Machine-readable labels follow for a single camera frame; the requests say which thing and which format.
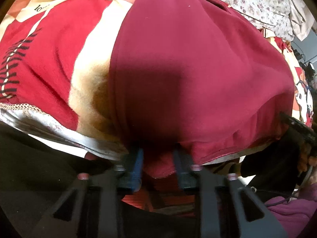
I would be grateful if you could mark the purple cloth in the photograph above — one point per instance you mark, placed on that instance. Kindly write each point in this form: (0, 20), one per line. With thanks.
(294, 213)

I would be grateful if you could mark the person's right hand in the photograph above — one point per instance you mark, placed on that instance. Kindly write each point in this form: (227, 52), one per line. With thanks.
(304, 160)

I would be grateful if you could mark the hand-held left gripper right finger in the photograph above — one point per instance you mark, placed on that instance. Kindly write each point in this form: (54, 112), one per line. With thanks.
(182, 171)

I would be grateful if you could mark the grey cloth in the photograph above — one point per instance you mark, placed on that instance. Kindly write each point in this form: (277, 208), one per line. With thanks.
(297, 12)

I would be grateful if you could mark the floral bed sheet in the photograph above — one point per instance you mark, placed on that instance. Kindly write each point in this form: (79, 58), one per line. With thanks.
(252, 2)

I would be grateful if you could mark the red cream printed blanket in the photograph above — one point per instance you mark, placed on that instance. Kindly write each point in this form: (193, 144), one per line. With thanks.
(49, 67)

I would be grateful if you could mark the maroon fleece garment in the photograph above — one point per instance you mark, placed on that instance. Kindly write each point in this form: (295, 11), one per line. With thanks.
(198, 79)

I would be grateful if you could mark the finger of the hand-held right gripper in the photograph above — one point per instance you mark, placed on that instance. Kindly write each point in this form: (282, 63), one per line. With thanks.
(297, 127)

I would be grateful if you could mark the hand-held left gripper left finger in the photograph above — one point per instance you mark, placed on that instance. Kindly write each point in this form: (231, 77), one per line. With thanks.
(135, 168)

